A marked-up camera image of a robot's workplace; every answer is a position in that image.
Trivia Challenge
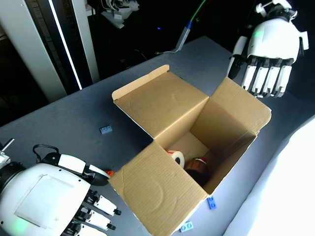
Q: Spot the silver adapter with blue plug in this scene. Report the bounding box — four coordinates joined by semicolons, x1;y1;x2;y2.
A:
176;21;193;51

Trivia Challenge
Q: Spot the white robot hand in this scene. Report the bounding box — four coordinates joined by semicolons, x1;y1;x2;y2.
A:
0;152;123;236
227;18;310;99

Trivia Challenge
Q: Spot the light blue toy brick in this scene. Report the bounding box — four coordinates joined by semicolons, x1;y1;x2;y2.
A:
180;221;194;233

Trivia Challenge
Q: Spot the thin white cable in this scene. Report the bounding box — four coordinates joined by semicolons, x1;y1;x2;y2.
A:
155;48;178;55

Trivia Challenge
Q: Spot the deep blue toy brick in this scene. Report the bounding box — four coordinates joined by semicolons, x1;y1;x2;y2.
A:
206;196;219;210

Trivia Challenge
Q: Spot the brown cardboard box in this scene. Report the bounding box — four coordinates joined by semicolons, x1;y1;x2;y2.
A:
108;64;273;236

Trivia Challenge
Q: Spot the red white strawberry toy cake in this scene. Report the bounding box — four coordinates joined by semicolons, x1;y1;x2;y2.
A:
166;149;185;169

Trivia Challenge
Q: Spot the wide white frame post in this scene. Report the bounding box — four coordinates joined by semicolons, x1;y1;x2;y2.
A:
0;0;67;104

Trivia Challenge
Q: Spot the white light strip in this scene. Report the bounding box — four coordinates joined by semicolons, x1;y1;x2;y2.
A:
48;0;83;90

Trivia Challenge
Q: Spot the narrow white frame post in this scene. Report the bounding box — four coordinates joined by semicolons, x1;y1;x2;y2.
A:
71;0;100;83

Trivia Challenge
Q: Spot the white plastic parts pile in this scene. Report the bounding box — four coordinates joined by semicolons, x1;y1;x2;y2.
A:
100;0;140;30

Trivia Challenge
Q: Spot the green cable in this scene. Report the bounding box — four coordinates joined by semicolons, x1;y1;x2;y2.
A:
191;0;207;23

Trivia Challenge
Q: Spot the grey table cloth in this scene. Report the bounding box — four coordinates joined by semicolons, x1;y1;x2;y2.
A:
0;35;315;236

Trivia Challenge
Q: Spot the blue two-stud toy brick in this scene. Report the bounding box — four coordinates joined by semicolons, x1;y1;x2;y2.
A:
99;124;113;135

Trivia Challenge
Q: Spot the brown plush toy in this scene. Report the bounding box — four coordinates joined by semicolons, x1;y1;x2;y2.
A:
184;157;210;187

